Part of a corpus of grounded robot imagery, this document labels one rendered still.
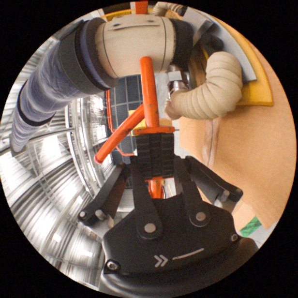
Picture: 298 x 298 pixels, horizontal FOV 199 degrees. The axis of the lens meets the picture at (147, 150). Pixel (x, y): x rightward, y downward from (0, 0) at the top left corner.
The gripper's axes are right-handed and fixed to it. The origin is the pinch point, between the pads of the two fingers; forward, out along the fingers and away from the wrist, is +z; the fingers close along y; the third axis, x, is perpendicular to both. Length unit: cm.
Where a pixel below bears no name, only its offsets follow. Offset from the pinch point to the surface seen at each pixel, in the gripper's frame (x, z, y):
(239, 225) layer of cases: -63, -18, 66
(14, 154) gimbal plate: 16, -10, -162
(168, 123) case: 6, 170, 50
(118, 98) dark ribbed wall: 390, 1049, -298
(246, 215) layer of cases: -51, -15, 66
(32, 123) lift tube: 16.6, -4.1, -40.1
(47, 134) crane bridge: 28, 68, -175
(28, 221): -216, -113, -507
